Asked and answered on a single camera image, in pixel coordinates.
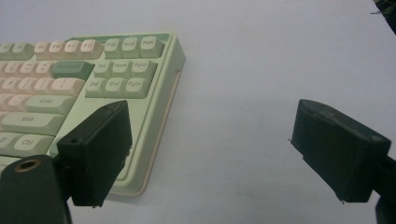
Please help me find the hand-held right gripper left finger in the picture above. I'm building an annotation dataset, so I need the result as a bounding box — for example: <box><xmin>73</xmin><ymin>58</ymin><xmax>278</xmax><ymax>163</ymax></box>
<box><xmin>56</xmin><ymin>100</ymin><xmax>134</xmax><ymax>208</ymax></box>

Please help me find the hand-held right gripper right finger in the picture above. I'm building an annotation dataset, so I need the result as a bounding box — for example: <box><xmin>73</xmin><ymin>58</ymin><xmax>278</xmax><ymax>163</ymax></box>
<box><xmin>290</xmin><ymin>98</ymin><xmax>392</xmax><ymax>203</ymax></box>

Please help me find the green and cream mechanical keyboard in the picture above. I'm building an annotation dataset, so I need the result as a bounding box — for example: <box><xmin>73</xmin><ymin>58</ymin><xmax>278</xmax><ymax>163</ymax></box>
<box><xmin>0</xmin><ymin>32</ymin><xmax>187</xmax><ymax>198</ymax></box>

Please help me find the dark curtain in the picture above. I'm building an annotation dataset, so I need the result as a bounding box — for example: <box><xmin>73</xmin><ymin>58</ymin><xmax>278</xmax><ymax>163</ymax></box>
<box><xmin>372</xmin><ymin>0</ymin><xmax>396</xmax><ymax>35</ymax></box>

